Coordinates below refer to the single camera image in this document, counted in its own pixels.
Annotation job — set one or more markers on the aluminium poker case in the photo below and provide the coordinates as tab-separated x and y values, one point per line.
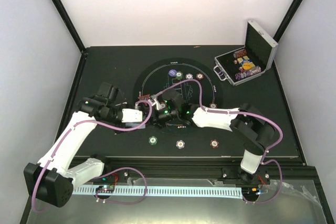
251	60

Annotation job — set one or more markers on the right black frame post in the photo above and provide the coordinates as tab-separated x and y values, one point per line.
294	6

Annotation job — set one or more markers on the green chip stack front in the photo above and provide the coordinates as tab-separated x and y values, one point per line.
153	140

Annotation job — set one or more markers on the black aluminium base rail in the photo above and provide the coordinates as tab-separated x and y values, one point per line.
229	172

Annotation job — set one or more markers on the green chips top seat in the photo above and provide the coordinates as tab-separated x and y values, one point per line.
179	75

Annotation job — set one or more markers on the orange big blind button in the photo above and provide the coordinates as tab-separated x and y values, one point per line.
247	65

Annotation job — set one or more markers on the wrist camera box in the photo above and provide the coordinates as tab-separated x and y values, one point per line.
154	102
131	116

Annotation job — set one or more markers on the black frame post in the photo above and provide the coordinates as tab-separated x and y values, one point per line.
69	24
294	6

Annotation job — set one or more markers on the brown chip stack front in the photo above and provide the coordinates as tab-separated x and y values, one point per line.
214	143

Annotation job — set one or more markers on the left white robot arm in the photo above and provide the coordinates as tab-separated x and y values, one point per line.
51	180

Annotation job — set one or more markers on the orange chip row in case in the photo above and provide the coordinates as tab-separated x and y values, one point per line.
240	53

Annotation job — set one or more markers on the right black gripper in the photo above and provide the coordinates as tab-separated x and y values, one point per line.
156	121

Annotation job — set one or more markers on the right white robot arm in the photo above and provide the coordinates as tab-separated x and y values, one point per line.
254	130

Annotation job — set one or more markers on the left black frame post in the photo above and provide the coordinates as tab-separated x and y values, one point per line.
69	24

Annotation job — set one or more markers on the purple small blind button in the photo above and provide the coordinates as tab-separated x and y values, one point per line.
172	73

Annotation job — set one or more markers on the red triangle marker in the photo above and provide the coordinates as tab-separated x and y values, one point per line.
144	97

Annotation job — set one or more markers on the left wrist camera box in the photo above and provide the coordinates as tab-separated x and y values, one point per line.
131	116

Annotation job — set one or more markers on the brown chips seat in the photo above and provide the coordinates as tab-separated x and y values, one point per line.
213	106
199	76

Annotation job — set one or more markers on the brown chips top seat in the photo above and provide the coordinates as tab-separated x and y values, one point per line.
199	76

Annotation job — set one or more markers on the blue chips top seat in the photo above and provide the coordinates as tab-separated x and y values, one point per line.
189	76

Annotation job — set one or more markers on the round black poker mat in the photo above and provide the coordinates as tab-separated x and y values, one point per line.
155	78

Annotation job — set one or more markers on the purple chip row in case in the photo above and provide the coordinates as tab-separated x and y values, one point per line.
240	76

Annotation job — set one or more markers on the white slotted cable duct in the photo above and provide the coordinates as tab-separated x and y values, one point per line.
160	191

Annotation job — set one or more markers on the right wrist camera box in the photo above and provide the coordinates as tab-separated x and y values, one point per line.
154	102

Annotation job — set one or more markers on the blue chip stack front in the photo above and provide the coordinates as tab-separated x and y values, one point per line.
180	144

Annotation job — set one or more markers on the blue playing card box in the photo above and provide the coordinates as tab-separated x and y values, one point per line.
244	59

